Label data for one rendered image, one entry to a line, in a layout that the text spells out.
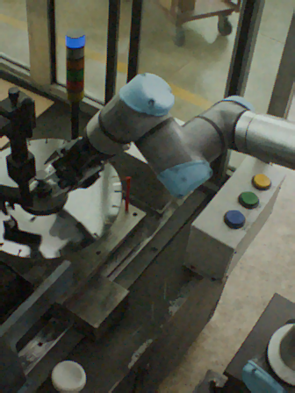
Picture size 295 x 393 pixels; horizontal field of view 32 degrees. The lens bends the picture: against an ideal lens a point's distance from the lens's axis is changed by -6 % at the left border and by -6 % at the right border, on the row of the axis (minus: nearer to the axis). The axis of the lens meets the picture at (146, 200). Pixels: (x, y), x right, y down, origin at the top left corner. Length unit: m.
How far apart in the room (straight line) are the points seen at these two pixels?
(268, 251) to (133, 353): 1.27
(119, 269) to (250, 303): 0.99
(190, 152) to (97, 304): 0.43
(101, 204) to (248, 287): 1.18
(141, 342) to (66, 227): 0.30
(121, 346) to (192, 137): 0.51
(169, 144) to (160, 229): 0.53
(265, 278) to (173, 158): 1.46
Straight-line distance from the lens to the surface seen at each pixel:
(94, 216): 1.07
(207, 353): 1.99
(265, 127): 0.83
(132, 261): 1.24
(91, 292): 1.12
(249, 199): 1.20
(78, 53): 1.22
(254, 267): 2.23
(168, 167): 0.81
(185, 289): 1.22
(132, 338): 1.15
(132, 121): 0.81
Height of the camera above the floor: 1.78
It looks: 49 degrees down
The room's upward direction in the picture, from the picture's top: 6 degrees clockwise
